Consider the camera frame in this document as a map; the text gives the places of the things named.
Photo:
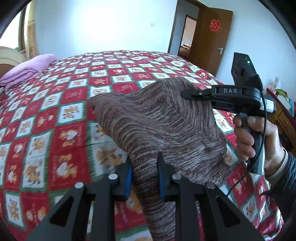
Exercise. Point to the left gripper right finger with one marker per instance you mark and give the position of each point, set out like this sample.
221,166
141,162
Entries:
203,212

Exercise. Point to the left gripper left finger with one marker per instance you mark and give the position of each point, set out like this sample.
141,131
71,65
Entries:
86,211

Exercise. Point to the brown striped knit sweater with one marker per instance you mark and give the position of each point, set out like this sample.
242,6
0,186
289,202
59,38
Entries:
157,120

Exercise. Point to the dark jacket sleeve forearm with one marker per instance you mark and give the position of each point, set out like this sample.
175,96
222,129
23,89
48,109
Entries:
282,190

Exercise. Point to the person's right hand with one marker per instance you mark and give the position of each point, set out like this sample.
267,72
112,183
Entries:
248,140

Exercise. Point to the wooden side cabinet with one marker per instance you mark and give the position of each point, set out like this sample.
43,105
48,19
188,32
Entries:
283,117

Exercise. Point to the red paper door decoration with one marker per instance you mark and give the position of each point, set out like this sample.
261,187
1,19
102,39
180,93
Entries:
215,26

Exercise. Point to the brown wooden door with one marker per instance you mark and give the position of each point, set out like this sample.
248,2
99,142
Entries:
208,47

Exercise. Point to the red checkered bed sheet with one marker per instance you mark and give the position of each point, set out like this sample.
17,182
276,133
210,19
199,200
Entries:
49,136

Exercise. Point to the folded purple blanket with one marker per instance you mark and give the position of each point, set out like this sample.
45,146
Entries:
27,70

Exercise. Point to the cream and brown headboard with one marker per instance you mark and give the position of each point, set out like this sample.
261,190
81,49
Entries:
9,58

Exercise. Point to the yellow patterned curtain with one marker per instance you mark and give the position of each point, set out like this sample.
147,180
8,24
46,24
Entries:
30,37

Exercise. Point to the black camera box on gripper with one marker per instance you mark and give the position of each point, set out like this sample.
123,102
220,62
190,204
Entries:
244,73

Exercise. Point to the window frame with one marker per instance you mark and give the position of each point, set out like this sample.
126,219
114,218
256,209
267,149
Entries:
21,42

